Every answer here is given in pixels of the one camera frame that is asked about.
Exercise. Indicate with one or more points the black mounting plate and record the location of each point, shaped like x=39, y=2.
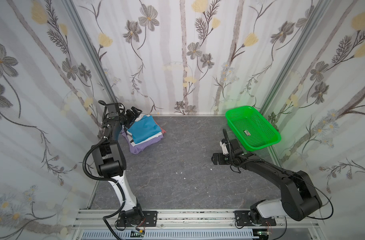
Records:
x=146, y=219
x=244, y=218

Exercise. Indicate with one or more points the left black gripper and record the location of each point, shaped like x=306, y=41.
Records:
x=128, y=115

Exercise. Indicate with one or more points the white slotted cable duct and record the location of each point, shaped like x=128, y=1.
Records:
x=192, y=234

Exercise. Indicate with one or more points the blue t shirt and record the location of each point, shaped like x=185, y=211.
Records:
x=144, y=129

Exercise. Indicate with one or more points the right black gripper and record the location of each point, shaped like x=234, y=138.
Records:
x=228, y=150

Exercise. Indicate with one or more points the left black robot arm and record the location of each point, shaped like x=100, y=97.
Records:
x=111, y=164

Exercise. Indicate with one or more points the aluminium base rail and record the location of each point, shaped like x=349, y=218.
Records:
x=285, y=229

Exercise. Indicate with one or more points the purple folded shirt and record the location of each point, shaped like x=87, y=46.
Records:
x=137, y=148

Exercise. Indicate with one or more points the red folded shirt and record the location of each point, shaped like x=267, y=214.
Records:
x=161, y=132

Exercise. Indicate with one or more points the green plastic basket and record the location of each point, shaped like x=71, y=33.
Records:
x=263, y=134

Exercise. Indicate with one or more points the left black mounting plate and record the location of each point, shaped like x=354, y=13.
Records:
x=146, y=219

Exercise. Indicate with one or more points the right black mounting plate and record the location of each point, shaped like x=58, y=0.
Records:
x=244, y=218

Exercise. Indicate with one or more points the white black folded shirt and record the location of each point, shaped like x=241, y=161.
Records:
x=146, y=141

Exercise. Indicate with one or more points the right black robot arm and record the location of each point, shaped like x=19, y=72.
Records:
x=298, y=196

